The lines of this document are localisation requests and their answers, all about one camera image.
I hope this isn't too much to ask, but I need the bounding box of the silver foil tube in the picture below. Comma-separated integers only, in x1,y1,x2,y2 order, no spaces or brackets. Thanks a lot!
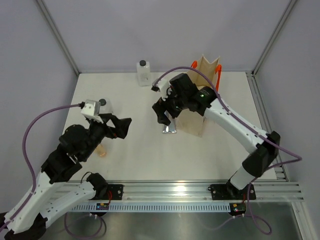
162,119,177,134

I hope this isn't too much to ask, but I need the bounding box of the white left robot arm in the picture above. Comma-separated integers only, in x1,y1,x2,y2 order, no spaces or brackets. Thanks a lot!
0,113,132,240

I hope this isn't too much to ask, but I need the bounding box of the white square bottle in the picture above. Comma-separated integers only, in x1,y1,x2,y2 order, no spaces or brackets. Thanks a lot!
98,97,113,115

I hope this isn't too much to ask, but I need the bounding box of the aluminium frame post right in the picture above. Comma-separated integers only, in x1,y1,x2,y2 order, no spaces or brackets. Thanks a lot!
251,0,299,77

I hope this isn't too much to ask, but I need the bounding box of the canvas tote bag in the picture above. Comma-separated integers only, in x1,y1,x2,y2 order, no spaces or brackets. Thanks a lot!
175,55,222,137

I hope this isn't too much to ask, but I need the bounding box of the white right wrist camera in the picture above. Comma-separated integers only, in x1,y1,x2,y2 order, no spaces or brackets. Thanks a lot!
151,78,171,101

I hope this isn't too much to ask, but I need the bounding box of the left controller board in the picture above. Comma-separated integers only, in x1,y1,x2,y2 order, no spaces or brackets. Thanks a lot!
96,202,110,211

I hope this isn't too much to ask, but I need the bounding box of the aluminium frame post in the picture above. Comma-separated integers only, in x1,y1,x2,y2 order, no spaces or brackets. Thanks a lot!
34,0,81,77
251,0,299,77

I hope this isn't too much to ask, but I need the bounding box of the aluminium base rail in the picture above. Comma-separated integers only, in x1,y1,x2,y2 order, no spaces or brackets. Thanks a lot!
107,180,304,203

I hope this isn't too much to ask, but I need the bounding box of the aluminium frame post left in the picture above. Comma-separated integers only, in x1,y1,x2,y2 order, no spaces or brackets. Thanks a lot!
34,0,81,77

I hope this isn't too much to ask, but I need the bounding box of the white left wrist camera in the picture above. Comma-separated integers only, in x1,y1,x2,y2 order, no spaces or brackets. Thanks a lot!
80,99,103,123

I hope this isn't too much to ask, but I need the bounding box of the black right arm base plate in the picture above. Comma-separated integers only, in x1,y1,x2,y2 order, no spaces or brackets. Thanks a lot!
207,183,257,201

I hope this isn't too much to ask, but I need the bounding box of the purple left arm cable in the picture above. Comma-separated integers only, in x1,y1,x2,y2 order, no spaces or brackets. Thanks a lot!
0,102,107,237

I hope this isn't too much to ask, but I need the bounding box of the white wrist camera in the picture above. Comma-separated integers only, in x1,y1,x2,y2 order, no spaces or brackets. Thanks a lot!
151,78,171,101
80,99,103,123

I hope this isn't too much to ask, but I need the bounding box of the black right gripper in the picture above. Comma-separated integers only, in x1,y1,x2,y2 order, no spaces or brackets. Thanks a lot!
152,85,188,126

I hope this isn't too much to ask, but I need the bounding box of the peach liquid clear bottle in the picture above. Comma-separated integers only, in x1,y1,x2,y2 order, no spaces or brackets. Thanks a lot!
95,143,107,158

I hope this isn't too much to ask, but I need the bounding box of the right controller board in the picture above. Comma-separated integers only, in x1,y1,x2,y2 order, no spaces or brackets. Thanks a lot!
229,203,247,216

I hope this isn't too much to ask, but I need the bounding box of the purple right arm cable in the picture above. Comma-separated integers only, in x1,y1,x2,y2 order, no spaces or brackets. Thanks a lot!
152,66,303,236

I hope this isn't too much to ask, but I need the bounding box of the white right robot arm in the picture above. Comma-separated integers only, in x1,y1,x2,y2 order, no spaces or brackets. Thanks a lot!
151,73,281,200

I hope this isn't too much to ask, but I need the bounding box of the clear square bottle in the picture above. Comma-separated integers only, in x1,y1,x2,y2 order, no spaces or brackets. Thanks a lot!
136,59,152,87

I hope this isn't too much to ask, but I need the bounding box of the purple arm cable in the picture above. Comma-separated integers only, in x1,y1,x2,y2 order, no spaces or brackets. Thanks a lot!
152,66,303,236
0,102,107,237

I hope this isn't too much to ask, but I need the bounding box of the controller board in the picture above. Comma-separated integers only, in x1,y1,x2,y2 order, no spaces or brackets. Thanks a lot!
96,202,110,211
229,203,247,216

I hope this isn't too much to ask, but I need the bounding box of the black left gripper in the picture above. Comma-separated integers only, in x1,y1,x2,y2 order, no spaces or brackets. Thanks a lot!
80,113,132,161

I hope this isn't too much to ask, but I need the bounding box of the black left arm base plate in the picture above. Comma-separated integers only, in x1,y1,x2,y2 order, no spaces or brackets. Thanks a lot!
94,184,124,201

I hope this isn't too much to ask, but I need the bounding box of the white slotted cable duct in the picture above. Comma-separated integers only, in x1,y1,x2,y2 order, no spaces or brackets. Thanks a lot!
68,201,230,213

